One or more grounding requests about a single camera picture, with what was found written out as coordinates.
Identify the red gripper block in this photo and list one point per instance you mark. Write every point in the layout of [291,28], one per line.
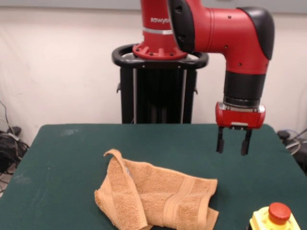
[239,118]

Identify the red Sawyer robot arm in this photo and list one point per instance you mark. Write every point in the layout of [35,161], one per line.
[227,31]

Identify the black power adapter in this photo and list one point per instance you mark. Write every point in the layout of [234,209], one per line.
[283,134]
[15,130]

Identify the yellow emergency stop button box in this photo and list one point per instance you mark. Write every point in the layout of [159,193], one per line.
[279,212]

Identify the tan terry towel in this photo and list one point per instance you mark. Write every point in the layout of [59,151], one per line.
[156,182]

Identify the dark green table cloth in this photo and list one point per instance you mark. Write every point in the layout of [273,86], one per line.
[60,179]

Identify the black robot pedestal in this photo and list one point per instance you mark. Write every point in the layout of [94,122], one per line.
[163,95]

